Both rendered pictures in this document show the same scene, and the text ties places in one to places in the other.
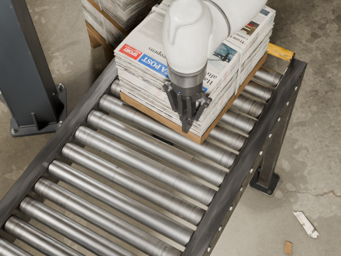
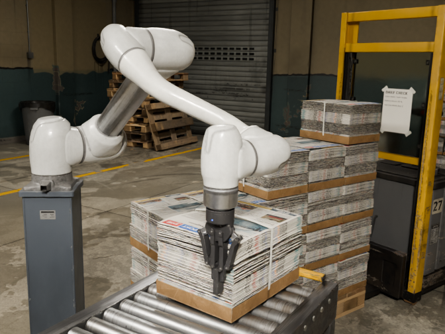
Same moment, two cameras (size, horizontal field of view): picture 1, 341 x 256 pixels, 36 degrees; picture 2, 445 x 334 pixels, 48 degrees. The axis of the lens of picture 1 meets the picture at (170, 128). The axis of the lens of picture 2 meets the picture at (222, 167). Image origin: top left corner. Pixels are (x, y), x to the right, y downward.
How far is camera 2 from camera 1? 0.77 m
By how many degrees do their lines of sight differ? 46
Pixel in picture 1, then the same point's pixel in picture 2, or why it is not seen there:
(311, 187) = not seen: outside the picture
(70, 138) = (98, 314)
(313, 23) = not seen: outside the picture
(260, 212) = not seen: outside the picture
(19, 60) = (61, 313)
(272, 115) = (306, 310)
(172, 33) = (208, 141)
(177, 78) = (211, 197)
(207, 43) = (237, 156)
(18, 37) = (68, 284)
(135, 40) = (177, 219)
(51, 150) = (76, 319)
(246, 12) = (271, 151)
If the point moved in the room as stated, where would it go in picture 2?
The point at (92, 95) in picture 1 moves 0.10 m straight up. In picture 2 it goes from (128, 290) to (128, 260)
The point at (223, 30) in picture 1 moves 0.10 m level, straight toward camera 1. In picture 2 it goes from (251, 154) to (247, 162)
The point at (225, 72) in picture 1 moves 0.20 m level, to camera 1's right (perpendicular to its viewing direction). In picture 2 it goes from (256, 235) to (328, 237)
